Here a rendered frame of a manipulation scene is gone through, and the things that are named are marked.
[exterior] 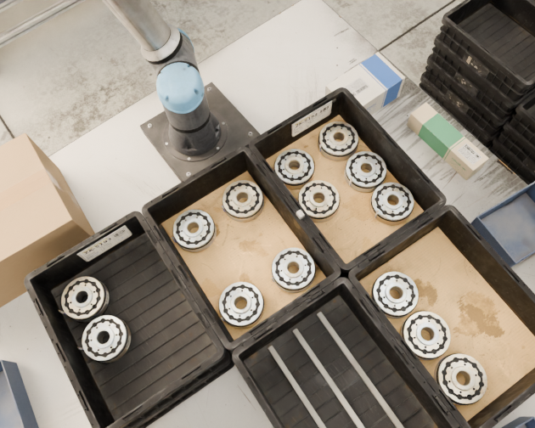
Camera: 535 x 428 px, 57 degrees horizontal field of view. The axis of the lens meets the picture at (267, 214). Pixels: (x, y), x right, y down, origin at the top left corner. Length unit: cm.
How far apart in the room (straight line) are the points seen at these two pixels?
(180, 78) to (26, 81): 164
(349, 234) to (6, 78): 214
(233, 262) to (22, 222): 52
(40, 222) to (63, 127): 134
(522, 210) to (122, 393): 113
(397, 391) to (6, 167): 109
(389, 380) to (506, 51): 136
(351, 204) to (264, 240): 24
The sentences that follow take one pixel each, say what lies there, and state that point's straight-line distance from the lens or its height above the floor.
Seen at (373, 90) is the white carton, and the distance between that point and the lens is 148.
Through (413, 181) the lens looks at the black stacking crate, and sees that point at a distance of 124.
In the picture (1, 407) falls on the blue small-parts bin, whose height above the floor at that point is 70.
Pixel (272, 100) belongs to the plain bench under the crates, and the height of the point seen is 70.
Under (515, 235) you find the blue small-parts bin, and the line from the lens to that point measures 147.
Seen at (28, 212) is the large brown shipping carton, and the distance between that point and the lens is 133.
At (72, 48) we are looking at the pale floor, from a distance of 288.
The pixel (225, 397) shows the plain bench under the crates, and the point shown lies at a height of 70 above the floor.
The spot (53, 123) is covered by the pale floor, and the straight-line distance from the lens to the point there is 263.
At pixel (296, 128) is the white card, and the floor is 89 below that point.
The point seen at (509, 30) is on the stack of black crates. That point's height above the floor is 49.
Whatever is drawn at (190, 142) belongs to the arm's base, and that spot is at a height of 80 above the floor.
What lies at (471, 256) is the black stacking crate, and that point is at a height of 86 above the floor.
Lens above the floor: 197
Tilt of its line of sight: 67 degrees down
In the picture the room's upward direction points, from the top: 7 degrees counter-clockwise
